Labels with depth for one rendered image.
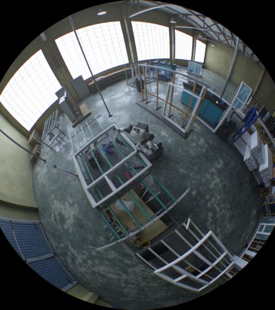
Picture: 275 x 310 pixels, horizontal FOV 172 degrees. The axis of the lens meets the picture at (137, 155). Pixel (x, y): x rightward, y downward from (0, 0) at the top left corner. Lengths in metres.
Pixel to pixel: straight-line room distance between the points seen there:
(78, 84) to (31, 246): 10.21
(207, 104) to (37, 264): 10.17
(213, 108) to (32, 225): 10.07
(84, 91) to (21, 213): 9.09
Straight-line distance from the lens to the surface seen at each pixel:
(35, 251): 6.33
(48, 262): 6.47
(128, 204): 2.01
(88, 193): 2.08
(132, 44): 9.98
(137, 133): 1.59
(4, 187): 6.95
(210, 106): 4.33
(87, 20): 9.86
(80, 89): 8.20
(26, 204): 6.49
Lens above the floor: 2.59
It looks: 64 degrees down
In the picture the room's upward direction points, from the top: 17 degrees counter-clockwise
